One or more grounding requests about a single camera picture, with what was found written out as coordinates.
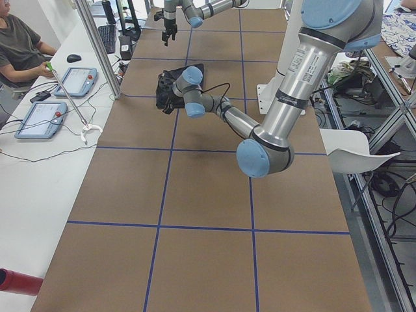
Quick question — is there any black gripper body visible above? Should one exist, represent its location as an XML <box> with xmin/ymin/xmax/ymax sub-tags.
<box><xmin>163</xmin><ymin>18</ymin><xmax>177</xmax><ymax>39</ymax></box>
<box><xmin>162</xmin><ymin>92</ymin><xmax>177</xmax><ymax>109</ymax></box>

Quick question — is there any black graphic t-shirt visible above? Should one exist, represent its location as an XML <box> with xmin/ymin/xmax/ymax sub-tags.
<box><xmin>156</xmin><ymin>63</ymin><xmax>204</xmax><ymax>111</ymax></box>

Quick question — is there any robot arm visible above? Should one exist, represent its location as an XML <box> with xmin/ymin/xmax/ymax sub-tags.
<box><xmin>163</xmin><ymin>1</ymin><xmax>383</xmax><ymax>177</ymax></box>
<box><xmin>161</xmin><ymin>0</ymin><xmax>248</xmax><ymax>46</ymax></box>

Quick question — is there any person's hand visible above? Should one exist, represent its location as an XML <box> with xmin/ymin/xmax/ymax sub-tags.
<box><xmin>37</xmin><ymin>62</ymin><xmax>54</xmax><ymax>78</ymax></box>

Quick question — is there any black keyboard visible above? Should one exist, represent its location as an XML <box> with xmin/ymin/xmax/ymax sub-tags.
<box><xmin>97</xmin><ymin>25</ymin><xmax>116</xmax><ymax>54</ymax></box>

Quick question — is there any long grabber stick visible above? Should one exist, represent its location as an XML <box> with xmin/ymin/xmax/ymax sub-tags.
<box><xmin>45</xmin><ymin>62</ymin><xmax>103</xmax><ymax>145</ymax></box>

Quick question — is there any black computer mouse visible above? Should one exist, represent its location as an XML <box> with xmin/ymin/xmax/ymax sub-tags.
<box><xmin>66</xmin><ymin>54</ymin><xmax>82</xmax><ymax>63</ymax></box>

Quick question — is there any upper teach pendant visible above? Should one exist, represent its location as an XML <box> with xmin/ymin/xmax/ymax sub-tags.
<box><xmin>60</xmin><ymin>67</ymin><xmax>98</xmax><ymax>98</ymax></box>

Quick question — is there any teach pendant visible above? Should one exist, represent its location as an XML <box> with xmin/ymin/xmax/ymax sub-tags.
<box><xmin>14</xmin><ymin>101</ymin><xmax>68</xmax><ymax>139</ymax></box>
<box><xmin>60</xmin><ymin>67</ymin><xmax>98</xmax><ymax>98</ymax></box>

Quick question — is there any lower teach pendant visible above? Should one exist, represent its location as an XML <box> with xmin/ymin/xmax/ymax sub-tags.
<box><xmin>14</xmin><ymin>101</ymin><xmax>68</xmax><ymax>139</ymax></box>

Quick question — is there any small black device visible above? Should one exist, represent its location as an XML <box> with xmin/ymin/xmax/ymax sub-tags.
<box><xmin>30</xmin><ymin>91</ymin><xmax>51</xmax><ymax>103</ymax></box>

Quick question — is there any seated person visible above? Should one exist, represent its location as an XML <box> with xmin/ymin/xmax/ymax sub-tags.
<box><xmin>0</xmin><ymin>0</ymin><xmax>58</xmax><ymax>127</ymax></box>

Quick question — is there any white plastic chair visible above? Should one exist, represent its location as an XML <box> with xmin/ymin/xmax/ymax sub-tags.
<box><xmin>320</xmin><ymin>129</ymin><xmax>400</xmax><ymax>174</ymax></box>

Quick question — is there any red bottle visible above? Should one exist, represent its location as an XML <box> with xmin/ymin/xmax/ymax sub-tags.
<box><xmin>1</xmin><ymin>268</ymin><xmax>44</xmax><ymax>296</ymax></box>

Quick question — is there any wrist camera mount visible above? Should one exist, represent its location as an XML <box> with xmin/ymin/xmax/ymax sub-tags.
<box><xmin>153</xmin><ymin>10</ymin><xmax>164</xmax><ymax>21</ymax></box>
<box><xmin>157</xmin><ymin>71</ymin><xmax>176</xmax><ymax>92</ymax></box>

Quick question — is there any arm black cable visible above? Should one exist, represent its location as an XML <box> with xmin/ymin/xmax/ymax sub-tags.
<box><xmin>198</xmin><ymin>83</ymin><xmax>248</xmax><ymax>131</ymax></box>

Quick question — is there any aluminium frame post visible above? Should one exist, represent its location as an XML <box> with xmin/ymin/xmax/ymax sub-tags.
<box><xmin>74</xmin><ymin>0</ymin><xmax>122</xmax><ymax>99</ymax></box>

